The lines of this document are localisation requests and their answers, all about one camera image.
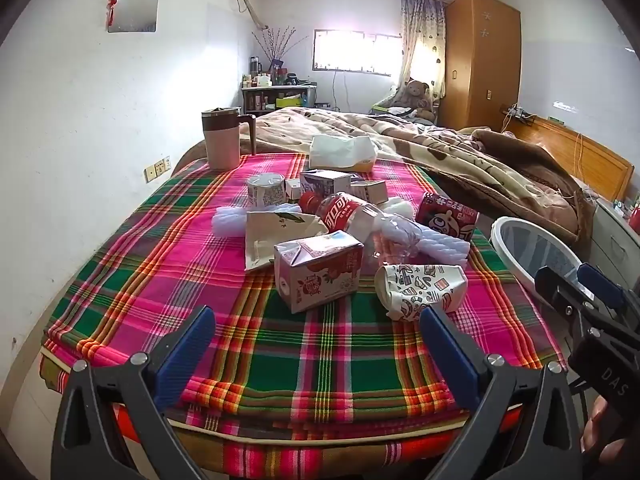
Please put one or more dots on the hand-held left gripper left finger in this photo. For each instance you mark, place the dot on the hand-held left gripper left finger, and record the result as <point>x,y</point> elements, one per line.
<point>185,355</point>

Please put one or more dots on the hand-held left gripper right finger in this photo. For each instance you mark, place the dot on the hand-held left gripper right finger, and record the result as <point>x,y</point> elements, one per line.
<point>450,360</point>

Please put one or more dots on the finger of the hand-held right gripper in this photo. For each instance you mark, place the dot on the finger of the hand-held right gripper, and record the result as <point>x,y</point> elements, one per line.
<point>597,280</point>
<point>552,285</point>

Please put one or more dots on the white trash bin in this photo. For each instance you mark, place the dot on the white trash bin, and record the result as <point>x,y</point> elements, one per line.
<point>530,250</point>

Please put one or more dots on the patterned paper cup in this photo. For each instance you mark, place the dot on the patterned paper cup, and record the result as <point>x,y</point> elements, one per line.
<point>420,292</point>

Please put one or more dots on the white fluffy ball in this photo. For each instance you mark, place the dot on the white fluffy ball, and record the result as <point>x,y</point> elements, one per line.
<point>445,247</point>

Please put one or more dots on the red cartoon drink carton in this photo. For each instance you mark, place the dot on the red cartoon drink carton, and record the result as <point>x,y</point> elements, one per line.
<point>445,217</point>

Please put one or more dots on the beige paper bag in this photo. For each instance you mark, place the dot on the beige paper bag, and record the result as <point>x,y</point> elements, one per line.
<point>272,240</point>

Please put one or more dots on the pink juice carton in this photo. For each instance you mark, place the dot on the pink juice carton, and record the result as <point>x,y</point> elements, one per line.
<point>315,275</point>

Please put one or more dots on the red label plastic bottle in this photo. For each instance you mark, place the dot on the red label plastic bottle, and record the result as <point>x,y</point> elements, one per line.
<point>345,217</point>

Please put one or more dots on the white printed paper cup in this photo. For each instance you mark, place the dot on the white printed paper cup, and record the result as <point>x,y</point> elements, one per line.
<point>265,190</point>

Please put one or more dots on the small white box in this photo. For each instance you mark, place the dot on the small white box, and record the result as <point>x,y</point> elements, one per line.
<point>292,191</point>
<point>370,191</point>

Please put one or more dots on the purple white milk carton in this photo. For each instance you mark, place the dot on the purple white milk carton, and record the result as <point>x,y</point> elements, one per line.
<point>325,182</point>

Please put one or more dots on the person's right hand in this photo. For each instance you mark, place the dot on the person's right hand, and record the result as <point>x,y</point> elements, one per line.
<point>595,430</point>

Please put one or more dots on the grey drawer nightstand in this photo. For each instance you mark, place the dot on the grey drawer nightstand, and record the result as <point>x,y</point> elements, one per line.
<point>607,230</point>

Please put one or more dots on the wooden headboard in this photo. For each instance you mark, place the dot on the wooden headboard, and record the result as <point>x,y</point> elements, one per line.
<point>590,155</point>

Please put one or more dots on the plaid bed cloth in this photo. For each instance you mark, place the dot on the plaid bed cloth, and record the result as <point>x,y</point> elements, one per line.
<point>320,360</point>

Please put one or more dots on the brown patterned blanket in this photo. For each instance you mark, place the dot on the brown patterned blanket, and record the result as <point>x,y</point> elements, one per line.
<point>450,160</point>

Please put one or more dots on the pink mug with brown lid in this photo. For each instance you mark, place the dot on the pink mug with brown lid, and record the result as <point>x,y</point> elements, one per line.
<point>222,145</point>

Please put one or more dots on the brown teddy bear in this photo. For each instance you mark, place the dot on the brown teddy bear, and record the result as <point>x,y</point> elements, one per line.
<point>415,95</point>

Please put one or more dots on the white tissue pack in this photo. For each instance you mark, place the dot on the white tissue pack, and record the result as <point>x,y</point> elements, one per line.
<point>340,152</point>

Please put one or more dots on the wooden wardrobe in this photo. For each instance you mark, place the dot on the wooden wardrobe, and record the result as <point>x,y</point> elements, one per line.
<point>475,60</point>

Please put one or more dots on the cluttered shelf table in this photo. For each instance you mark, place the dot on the cluttered shelf table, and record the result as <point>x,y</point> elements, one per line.
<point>270,97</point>

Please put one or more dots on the floral curtain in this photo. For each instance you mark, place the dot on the floral curtain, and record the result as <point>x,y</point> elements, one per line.
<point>422,35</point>

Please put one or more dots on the window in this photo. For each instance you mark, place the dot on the window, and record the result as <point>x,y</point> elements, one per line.
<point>350,50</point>

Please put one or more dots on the vase of bare branches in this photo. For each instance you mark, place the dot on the vase of bare branches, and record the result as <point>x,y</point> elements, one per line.
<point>275,45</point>

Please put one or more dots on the red knot ornament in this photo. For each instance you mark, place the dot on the red knot ornament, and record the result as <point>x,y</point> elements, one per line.
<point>112,2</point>

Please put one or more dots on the wall power strip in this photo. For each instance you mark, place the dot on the wall power strip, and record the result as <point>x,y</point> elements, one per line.
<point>517,112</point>

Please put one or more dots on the wall socket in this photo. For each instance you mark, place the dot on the wall socket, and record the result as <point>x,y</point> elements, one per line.
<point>157,169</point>

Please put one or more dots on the silver wall panel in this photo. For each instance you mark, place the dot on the silver wall panel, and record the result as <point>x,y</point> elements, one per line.
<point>135,5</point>

